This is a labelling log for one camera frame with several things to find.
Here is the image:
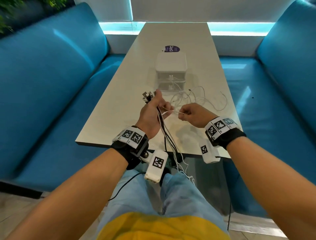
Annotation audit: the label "person's left hand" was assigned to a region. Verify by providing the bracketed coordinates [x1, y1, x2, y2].
[135, 89, 174, 141]

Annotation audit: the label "person's right hand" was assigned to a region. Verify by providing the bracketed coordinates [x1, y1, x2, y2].
[177, 103, 219, 129]

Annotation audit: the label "tangle of white cables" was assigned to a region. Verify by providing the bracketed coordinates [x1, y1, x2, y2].
[170, 86, 228, 112]

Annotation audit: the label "white box with drawers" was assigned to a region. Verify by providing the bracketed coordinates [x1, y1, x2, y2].
[155, 51, 188, 93]

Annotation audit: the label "person's right forearm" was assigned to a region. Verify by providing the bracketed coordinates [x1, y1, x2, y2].
[226, 136, 316, 240]

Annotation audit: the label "person's left forearm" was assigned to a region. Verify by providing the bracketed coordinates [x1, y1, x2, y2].
[6, 148, 129, 240]

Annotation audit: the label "person's blue jeans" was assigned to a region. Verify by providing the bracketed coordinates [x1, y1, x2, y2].
[95, 169, 230, 240]

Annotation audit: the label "person's yellow shirt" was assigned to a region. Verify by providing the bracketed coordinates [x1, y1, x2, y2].
[96, 212, 231, 240]

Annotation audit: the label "white table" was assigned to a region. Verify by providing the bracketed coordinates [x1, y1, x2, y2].
[75, 22, 244, 159]

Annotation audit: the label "black marker-tagged right wristband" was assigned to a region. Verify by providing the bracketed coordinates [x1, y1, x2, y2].
[204, 116, 247, 151]

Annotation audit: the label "black marker-tagged wristband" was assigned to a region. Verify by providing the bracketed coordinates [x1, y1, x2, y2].
[111, 126, 150, 170]
[204, 116, 247, 151]

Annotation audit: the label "black marker-tagged left wristband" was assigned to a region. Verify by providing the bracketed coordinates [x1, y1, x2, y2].
[111, 126, 150, 170]

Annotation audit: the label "blue leather sofa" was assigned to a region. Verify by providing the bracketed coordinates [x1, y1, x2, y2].
[220, 0, 316, 218]
[0, 2, 126, 192]

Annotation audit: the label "cyan light strip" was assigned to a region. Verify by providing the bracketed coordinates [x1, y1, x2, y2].
[98, 21, 276, 37]

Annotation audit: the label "green leafy plant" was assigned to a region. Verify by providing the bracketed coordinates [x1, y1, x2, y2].
[0, 0, 68, 34]

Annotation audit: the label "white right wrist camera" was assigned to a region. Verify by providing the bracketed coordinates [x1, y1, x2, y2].
[198, 139, 221, 164]

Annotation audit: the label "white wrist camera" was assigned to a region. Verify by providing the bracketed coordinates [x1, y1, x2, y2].
[144, 150, 169, 183]
[198, 139, 221, 164]

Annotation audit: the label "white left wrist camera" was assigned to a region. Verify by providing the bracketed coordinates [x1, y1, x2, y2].
[144, 150, 169, 183]

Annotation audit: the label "black left camera cord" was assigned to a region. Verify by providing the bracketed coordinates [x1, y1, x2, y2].
[108, 172, 146, 201]

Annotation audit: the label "black camera cord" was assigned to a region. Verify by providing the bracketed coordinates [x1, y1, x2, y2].
[227, 200, 232, 232]
[108, 172, 146, 201]

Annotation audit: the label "black right camera cord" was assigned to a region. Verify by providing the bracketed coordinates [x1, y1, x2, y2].
[227, 200, 232, 232]

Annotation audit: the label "cyan vertical wall light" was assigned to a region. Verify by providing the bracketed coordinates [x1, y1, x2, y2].
[127, 0, 134, 23]

